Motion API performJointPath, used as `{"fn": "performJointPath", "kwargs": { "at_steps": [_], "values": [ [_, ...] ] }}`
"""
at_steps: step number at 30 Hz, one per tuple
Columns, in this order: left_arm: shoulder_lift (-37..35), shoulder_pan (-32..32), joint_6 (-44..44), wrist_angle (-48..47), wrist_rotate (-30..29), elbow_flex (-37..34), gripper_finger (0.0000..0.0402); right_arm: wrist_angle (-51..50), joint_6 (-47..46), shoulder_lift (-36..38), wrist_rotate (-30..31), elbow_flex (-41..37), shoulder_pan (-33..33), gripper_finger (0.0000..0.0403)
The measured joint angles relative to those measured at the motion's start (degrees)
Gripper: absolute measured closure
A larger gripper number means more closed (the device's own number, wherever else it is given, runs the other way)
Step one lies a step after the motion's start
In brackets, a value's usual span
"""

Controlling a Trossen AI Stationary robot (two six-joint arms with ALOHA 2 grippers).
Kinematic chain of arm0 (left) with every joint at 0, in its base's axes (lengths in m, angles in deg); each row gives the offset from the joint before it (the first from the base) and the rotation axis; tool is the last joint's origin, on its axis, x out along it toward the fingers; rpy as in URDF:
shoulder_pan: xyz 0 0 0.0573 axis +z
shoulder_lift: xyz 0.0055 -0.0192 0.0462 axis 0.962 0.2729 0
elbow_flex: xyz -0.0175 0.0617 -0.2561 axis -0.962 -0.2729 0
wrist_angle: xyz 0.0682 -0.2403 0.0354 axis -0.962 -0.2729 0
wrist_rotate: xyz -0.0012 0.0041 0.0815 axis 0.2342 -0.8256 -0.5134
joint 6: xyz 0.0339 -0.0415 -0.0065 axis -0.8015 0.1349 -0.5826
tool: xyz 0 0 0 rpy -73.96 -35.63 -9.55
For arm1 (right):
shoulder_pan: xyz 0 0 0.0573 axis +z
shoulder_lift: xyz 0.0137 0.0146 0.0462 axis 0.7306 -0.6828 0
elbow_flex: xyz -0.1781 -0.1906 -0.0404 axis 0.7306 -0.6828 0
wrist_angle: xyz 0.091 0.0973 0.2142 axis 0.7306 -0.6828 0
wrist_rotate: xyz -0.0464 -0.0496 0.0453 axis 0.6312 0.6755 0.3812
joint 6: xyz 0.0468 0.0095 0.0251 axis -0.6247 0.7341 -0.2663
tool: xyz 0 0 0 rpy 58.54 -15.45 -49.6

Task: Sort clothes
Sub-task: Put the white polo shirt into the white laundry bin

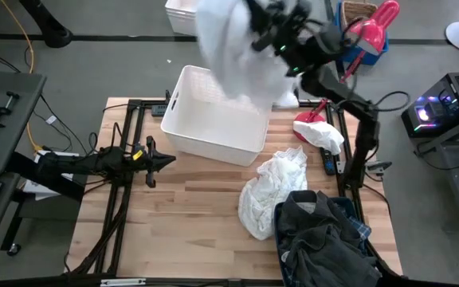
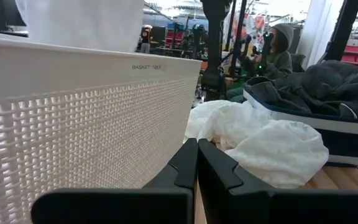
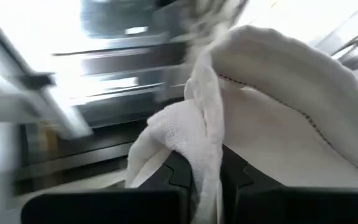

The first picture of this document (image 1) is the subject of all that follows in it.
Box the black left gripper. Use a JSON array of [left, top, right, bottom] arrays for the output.
[[133, 135, 177, 189]]

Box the white storage box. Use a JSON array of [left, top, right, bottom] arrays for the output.
[[164, 0, 198, 37]]

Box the small grey clamp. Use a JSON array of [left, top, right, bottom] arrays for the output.
[[367, 159, 393, 176]]

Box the large white cloth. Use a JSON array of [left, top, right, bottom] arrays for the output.
[[195, 0, 300, 111]]

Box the yellow cable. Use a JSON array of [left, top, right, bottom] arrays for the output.
[[0, 0, 43, 152]]

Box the grey desk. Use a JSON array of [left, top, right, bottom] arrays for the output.
[[0, 71, 47, 272]]

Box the black remote control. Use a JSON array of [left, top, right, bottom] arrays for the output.
[[319, 147, 337, 176]]

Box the black stand leg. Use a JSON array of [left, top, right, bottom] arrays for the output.
[[18, 0, 74, 49]]

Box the grey metal stand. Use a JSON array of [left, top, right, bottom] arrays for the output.
[[414, 109, 459, 224]]

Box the white paper sheet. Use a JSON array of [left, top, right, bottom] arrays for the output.
[[24, 150, 80, 202]]

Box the small white cloth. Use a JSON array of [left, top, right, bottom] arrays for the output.
[[292, 120, 345, 155]]

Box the navy blue bin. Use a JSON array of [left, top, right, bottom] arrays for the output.
[[273, 195, 374, 287]]

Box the black cable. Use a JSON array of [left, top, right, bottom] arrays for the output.
[[40, 94, 89, 155], [414, 139, 459, 171]]

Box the dark grey shirt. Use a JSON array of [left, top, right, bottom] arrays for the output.
[[277, 190, 382, 287]]

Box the black power strip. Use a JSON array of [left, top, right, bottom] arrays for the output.
[[151, 104, 171, 118]]

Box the blue plastic crate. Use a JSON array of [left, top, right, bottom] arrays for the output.
[[331, 2, 390, 66]]

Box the wicker basket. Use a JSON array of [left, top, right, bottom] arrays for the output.
[[339, 0, 379, 31]]

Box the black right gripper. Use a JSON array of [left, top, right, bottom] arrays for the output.
[[247, 0, 316, 61]]

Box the blue plaid shirt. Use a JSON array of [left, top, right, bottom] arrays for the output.
[[332, 202, 373, 240]]

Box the white plastic laundry basket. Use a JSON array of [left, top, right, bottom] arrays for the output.
[[160, 65, 270, 167]]

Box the white lace cloth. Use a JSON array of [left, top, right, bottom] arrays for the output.
[[237, 146, 309, 242]]

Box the black metal frame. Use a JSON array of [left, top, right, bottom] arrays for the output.
[[64, 98, 404, 287]]

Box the red desk lamp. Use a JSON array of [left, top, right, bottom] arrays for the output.
[[292, 0, 401, 144]]

